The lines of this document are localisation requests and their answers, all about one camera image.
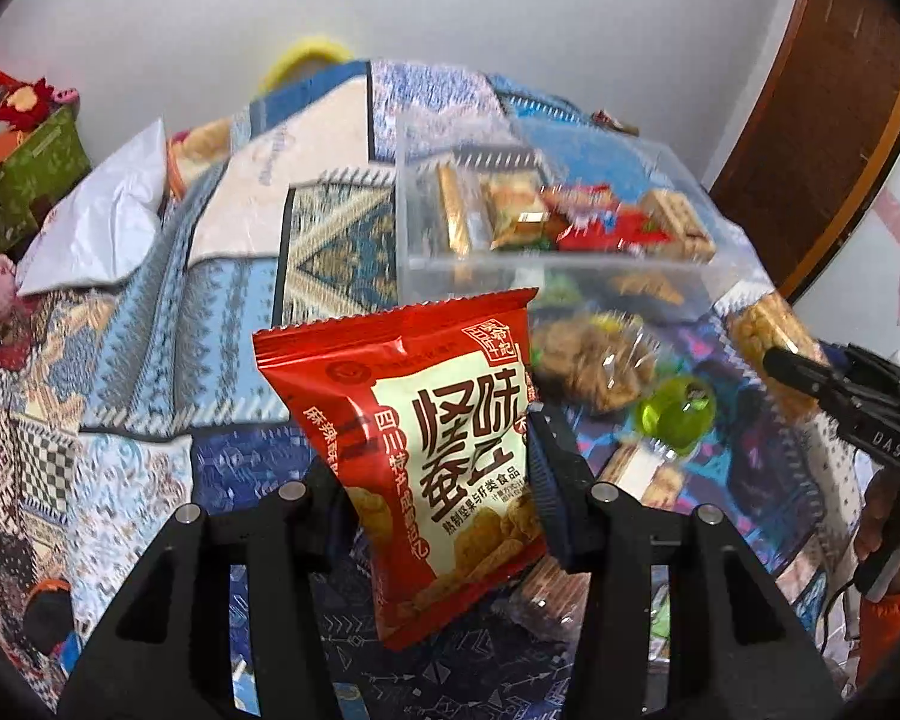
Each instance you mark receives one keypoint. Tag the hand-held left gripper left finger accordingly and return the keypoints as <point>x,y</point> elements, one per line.
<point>322,499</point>

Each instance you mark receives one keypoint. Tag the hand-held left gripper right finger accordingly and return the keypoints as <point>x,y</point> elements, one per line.
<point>549,480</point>

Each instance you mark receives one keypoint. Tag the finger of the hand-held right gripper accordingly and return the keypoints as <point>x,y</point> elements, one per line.
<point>802,379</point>
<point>866,364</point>

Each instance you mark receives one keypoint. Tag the yellow puffed rice cake packet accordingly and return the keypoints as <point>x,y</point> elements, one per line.
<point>769,334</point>

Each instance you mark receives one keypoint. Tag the red bean snack packet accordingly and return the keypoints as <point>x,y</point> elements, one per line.
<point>420,465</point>

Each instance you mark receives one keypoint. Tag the brown cracker clear packet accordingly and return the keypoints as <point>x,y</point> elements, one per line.
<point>676,221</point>

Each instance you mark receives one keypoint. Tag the clear plastic container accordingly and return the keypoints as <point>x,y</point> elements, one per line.
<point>435,285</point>

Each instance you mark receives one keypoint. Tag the red cartoon snack packet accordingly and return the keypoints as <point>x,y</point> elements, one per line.
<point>607,229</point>

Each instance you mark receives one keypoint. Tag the orange cracker clear packet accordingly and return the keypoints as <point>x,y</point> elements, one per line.
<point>511,210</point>

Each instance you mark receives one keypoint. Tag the brown bar packet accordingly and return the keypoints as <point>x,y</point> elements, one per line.
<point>455,210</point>

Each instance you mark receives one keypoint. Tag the person's right hand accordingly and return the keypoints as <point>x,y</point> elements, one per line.
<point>881,517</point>

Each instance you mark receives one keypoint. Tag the small yellow snack packet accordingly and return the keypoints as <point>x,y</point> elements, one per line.
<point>639,469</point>

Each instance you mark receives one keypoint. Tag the pink sausage bar packet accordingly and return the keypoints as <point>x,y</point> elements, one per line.
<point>549,596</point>

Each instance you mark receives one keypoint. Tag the fried dough twist packet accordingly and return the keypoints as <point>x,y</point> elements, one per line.
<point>592,361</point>

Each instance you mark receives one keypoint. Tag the green jelly cup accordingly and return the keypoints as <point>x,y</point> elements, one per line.
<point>679,406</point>

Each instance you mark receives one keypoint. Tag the wooden door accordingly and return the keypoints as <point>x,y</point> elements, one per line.
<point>817,120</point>

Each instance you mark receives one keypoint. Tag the small dark snack wrapper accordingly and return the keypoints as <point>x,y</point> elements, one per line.
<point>615,122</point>

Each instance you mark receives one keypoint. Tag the white pillow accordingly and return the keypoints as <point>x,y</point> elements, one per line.
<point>94,217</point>

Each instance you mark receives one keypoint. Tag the orange snack bag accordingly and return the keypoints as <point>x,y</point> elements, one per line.
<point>195,144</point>

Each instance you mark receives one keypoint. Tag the yellow hoop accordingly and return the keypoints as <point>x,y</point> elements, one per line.
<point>300,60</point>

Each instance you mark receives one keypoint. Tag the green storage bag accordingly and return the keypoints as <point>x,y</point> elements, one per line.
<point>26,169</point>

